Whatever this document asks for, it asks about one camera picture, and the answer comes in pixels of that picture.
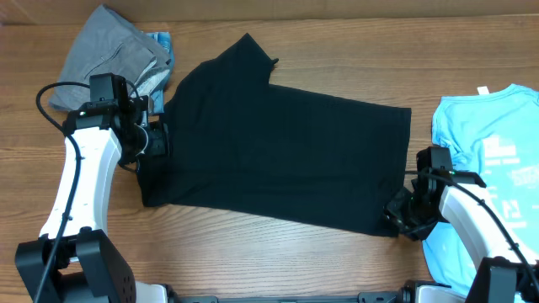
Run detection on black t-shirt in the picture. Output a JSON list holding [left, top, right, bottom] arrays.
[[138, 35, 412, 237]]

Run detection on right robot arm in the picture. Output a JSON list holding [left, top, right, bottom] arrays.
[[384, 146, 538, 302]]

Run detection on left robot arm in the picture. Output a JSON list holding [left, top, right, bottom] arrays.
[[15, 73, 178, 302]]

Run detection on folded blue jeans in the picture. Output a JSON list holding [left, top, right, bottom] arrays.
[[144, 31, 175, 114]]

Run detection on folded grey shorts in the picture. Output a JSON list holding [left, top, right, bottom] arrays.
[[59, 4, 158, 96]]

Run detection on light blue t-shirt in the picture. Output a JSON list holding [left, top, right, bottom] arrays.
[[423, 84, 538, 295]]

